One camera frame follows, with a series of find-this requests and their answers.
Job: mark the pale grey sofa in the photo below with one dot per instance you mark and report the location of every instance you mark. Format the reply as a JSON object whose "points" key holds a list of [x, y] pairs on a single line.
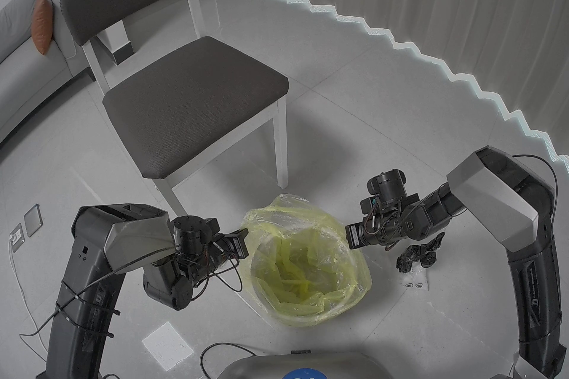
{"points": [[26, 88]]}

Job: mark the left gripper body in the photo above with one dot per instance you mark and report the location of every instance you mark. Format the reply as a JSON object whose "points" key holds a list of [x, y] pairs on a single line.
{"points": [[229, 250]]}

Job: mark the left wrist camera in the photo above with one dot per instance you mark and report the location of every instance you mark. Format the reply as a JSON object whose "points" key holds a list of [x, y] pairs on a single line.
{"points": [[212, 228]]}

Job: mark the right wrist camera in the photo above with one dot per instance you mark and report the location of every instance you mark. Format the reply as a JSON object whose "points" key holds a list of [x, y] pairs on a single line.
{"points": [[368, 206]]}

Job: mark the orange cushion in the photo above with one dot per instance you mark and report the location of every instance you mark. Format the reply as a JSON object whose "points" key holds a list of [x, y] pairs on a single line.
{"points": [[43, 24]]}

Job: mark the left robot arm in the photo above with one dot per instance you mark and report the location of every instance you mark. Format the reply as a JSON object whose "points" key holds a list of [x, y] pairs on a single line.
{"points": [[129, 235]]}

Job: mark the black plastic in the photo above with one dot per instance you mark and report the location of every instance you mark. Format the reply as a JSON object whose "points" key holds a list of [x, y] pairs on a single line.
{"points": [[418, 257]]}

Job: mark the grey chair with white legs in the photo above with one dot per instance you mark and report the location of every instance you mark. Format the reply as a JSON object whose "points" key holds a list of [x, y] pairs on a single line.
{"points": [[186, 102]]}

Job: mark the grey cushion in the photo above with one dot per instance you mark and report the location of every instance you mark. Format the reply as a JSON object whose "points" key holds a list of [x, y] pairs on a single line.
{"points": [[17, 17]]}

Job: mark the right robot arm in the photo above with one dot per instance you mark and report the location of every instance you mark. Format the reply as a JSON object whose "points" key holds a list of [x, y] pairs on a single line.
{"points": [[498, 199]]}

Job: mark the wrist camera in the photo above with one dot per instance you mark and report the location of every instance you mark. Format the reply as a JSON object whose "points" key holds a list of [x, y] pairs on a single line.
{"points": [[368, 206], [212, 228]]}

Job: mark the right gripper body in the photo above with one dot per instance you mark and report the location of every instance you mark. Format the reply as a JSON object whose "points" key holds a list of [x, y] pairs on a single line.
{"points": [[369, 235]]}

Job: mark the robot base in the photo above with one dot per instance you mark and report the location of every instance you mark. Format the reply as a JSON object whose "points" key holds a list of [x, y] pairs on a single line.
{"points": [[266, 368]]}

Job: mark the yellow plastic bag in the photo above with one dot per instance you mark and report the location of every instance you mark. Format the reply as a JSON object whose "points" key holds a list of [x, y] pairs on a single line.
{"points": [[306, 306]]}

